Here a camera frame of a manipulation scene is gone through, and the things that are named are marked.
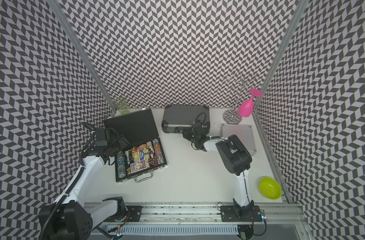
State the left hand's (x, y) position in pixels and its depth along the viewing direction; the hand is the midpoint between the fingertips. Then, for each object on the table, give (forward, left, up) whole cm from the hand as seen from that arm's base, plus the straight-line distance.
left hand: (123, 143), depth 83 cm
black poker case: (+15, -5, -5) cm, 16 cm away
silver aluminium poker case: (+13, -74, -9) cm, 75 cm away
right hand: (+13, -34, -11) cm, 38 cm away
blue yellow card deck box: (-3, -9, -9) cm, 13 cm away
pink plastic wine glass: (+18, -71, +9) cm, 74 cm away
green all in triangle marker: (-6, -16, -12) cm, 20 cm away
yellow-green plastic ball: (-20, -82, -16) cm, 86 cm away
